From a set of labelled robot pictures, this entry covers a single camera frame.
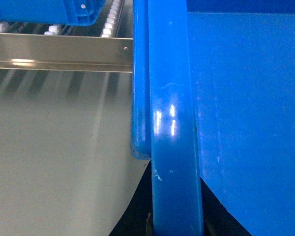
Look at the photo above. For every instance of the metal roller shelf rail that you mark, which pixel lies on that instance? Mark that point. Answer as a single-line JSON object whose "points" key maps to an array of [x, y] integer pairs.
{"points": [[39, 46]]}

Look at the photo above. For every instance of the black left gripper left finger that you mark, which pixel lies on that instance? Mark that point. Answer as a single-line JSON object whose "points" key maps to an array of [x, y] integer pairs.
{"points": [[137, 218]]}

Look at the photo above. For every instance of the blue plastic crate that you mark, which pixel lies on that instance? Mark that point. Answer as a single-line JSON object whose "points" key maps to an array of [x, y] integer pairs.
{"points": [[214, 99]]}

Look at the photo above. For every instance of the blue crate on shelf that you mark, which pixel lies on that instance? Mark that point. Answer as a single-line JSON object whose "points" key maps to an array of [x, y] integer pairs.
{"points": [[63, 12]]}

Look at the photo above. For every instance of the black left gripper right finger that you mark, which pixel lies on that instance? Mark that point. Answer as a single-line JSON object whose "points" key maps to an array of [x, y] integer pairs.
{"points": [[217, 220]]}

